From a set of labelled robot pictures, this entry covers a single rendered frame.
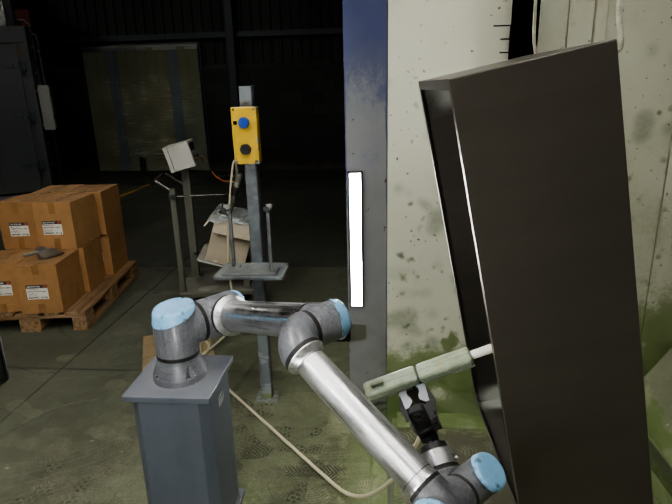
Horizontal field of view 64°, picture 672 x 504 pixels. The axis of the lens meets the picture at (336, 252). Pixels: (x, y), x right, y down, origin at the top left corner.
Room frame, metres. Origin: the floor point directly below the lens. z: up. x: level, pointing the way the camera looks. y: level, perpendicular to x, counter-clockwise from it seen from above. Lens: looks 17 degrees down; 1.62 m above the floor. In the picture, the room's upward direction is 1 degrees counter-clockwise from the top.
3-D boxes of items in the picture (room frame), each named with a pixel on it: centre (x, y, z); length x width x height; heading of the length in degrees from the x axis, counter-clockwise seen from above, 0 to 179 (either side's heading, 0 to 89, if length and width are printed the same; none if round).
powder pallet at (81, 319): (4.14, 2.22, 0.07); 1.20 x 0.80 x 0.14; 2
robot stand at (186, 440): (1.74, 0.57, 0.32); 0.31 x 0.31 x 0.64; 85
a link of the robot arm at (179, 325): (1.75, 0.57, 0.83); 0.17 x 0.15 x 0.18; 134
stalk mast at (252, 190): (2.62, 0.40, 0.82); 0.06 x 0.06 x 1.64; 85
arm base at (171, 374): (1.74, 0.57, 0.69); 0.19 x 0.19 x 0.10
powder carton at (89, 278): (4.13, 2.09, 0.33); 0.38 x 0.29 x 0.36; 4
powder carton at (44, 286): (3.74, 2.10, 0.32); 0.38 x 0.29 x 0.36; 2
